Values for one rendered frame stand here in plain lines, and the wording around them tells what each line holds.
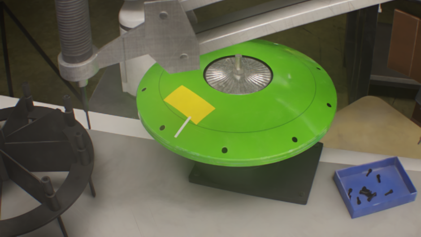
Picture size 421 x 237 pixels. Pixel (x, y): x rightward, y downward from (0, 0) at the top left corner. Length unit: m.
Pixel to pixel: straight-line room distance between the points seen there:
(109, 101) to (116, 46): 0.63
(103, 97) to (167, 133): 0.47
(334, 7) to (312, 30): 2.63
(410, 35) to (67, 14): 1.17
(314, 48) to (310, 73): 2.14
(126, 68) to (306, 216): 0.53
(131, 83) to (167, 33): 0.64
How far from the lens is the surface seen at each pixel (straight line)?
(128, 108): 1.22
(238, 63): 0.86
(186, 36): 0.59
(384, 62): 2.51
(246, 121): 0.80
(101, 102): 1.25
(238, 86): 0.85
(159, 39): 0.59
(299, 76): 0.89
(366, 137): 1.53
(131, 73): 1.20
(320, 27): 3.27
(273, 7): 0.62
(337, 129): 1.53
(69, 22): 0.60
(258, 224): 0.88
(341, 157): 1.01
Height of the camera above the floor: 1.59
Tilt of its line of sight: 37 degrees down
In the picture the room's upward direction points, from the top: 1 degrees counter-clockwise
